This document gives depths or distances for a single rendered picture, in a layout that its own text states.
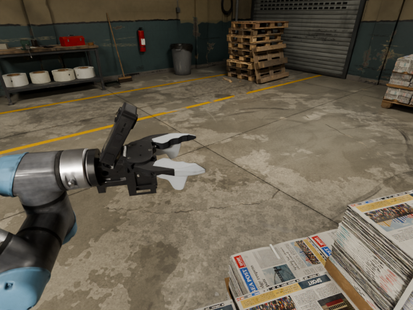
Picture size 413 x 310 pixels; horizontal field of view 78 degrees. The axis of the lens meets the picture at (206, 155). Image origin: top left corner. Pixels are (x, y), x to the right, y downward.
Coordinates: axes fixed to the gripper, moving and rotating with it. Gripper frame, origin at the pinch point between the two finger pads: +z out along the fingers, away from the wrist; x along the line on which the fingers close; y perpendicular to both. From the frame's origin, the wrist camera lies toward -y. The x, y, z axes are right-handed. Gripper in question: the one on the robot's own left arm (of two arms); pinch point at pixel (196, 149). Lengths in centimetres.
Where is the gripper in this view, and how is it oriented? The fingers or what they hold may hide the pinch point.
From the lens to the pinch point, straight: 50.3
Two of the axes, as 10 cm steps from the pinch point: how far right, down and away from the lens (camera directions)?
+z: 9.8, -0.9, 1.7
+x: 1.9, 5.9, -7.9
